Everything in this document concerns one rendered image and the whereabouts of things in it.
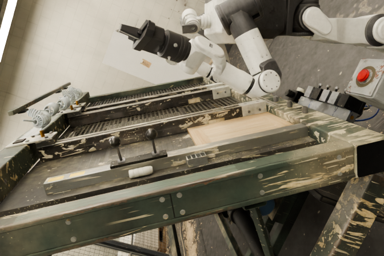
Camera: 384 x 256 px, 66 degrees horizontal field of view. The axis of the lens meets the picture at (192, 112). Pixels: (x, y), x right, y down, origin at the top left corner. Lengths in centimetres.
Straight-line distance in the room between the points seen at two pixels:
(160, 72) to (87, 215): 455
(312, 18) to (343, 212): 77
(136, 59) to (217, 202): 453
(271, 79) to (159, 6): 567
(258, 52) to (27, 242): 87
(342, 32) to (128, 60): 419
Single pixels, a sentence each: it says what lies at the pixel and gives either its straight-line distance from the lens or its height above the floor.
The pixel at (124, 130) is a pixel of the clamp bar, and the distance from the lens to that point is 139.
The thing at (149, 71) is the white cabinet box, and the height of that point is 126.
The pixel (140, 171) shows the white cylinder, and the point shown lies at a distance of 102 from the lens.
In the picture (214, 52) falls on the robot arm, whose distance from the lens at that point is 96.
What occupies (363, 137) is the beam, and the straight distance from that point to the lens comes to 104.
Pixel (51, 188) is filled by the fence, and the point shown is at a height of 167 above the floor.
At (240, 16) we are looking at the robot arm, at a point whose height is 130.
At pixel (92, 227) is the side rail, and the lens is 87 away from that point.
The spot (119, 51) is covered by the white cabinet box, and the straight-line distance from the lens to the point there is 525.
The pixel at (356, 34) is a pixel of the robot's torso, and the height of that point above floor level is 71.
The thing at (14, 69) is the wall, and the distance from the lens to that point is 729.
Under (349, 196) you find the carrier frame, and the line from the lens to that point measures 111.
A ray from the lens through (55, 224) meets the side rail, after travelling 88.
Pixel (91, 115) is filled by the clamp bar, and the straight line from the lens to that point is 200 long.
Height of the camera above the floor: 157
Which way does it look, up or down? 14 degrees down
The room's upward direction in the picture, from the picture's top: 69 degrees counter-clockwise
